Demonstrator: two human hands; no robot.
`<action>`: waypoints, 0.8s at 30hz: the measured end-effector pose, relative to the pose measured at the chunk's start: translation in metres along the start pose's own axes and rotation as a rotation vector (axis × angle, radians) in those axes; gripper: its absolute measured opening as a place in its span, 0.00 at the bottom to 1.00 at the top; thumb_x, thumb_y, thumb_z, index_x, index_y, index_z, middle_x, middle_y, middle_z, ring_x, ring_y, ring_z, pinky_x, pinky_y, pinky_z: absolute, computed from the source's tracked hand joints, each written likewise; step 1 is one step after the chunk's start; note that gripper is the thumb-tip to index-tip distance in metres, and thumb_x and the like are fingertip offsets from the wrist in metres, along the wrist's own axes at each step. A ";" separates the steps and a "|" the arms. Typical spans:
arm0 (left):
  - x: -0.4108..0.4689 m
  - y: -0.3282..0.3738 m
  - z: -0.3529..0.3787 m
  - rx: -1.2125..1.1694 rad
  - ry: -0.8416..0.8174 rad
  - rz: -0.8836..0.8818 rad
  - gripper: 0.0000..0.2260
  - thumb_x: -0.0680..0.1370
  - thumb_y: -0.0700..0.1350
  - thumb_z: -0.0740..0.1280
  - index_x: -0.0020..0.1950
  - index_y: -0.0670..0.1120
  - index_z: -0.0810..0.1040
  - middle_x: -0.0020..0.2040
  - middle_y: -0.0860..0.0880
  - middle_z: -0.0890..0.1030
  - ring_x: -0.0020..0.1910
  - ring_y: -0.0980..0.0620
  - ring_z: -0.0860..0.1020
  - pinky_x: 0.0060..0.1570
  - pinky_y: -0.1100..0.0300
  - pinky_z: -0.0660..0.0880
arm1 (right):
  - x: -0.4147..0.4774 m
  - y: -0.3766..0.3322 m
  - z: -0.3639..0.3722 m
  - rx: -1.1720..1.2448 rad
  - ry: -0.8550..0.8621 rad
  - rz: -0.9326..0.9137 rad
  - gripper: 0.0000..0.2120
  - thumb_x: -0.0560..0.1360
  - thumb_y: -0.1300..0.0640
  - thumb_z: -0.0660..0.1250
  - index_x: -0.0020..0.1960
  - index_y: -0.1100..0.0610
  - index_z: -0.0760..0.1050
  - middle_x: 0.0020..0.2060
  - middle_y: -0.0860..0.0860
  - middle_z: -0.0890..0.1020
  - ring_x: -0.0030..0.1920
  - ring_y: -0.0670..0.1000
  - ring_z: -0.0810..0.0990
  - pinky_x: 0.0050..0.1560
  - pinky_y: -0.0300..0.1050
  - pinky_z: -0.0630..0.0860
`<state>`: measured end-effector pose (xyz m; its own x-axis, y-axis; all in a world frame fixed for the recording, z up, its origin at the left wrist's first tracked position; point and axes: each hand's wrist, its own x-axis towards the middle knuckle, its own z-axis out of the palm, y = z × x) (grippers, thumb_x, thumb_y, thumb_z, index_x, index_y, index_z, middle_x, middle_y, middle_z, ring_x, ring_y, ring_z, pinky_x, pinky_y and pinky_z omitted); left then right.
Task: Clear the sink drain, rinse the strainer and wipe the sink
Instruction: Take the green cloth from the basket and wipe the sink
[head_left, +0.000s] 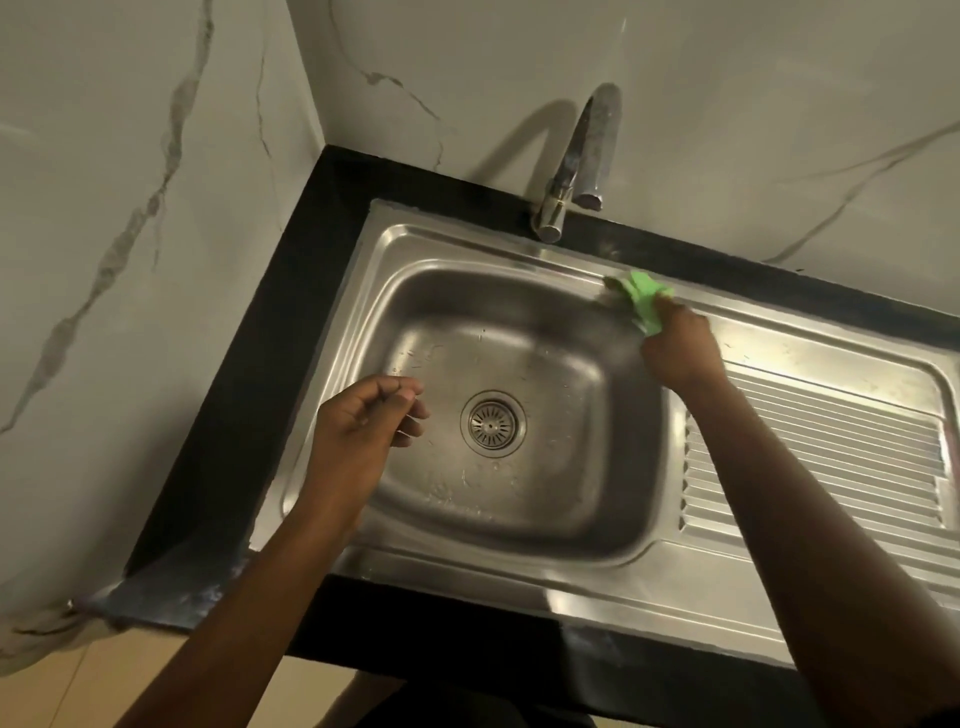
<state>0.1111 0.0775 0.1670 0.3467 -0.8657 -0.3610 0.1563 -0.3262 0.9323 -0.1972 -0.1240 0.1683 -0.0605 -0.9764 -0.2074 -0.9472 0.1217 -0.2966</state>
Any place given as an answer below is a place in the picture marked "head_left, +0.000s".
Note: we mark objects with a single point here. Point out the person's left hand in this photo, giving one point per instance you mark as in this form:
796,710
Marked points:
360,442

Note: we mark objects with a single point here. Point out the person's right hand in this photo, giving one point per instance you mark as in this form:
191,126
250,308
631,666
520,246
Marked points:
679,349

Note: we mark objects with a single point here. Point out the green cleaning cloth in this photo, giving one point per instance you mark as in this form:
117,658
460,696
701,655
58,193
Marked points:
643,296

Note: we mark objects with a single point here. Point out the metal drain strainer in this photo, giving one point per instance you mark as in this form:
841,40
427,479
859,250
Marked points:
493,424

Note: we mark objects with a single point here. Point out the stainless steel sink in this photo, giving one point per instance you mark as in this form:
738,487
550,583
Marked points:
487,315

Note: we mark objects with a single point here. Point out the person's right forearm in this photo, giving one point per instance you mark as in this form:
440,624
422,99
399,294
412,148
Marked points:
825,547

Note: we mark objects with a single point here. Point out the person's left forearm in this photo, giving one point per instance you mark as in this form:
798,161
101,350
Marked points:
247,622

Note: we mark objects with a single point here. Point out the person's black shirt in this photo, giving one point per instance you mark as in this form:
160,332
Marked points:
487,709

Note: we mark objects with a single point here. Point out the chrome faucet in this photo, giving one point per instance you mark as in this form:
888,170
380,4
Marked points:
581,157

